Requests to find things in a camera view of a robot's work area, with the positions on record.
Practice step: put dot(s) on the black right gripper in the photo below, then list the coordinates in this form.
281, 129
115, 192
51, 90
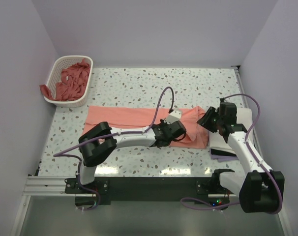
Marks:
204, 120

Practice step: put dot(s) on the white perforated plastic basket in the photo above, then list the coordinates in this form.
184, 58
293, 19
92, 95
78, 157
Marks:
53, 78

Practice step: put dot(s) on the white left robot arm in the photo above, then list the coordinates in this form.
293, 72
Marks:
99, 142

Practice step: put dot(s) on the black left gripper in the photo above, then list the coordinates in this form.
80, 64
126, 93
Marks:
162, 123

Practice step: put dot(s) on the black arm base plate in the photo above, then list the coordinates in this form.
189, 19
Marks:
105, 190

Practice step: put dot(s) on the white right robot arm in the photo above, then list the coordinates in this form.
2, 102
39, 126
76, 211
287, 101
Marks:
261, 190

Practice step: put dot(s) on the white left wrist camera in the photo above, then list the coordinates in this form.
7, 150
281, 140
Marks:
173, 116

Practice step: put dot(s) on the dark red t shirt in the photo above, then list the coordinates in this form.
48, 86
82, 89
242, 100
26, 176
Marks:
70, 82

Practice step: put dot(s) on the salmon pink t shirt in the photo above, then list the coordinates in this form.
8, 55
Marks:
196, 136

